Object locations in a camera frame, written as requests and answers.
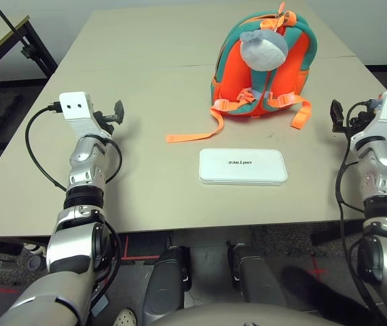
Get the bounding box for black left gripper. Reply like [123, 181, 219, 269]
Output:
[93, 100, 126, 135]

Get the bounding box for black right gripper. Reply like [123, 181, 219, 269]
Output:
[330, 99, 373, 135]

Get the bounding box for white pencil case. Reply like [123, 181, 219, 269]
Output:
[198, 147, 289, 186]

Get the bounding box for orange and teal backpack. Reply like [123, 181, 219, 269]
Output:
[165, 1, 319, 143]

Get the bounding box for grey and white plush pendant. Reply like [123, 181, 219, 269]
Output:
[239, 26, 289, 72]

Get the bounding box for black stand pole with clamp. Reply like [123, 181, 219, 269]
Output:
[0, 0, 41, 60]

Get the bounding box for grey robot right leg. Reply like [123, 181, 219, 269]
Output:
[227, 240, 286, 306]

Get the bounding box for grey robot leg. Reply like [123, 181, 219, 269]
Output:
[227, 240, 286, 306]
[144, 246, 191, 323]

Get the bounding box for grey robot left leg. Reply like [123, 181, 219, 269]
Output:
[144, 246, 191, 323]

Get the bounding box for small grey-blue block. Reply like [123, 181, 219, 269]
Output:
[90, 295, 109, 316]

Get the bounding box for white perforated shoe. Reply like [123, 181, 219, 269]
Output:
[113, 307, 136, 326]

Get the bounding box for grey robot torso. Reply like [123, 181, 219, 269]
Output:
[152, 300, 344, 326]

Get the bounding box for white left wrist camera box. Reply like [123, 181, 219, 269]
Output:
[58, 91, 111, 139]

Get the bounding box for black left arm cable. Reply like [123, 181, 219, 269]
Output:
[25, 101, 125, 306]

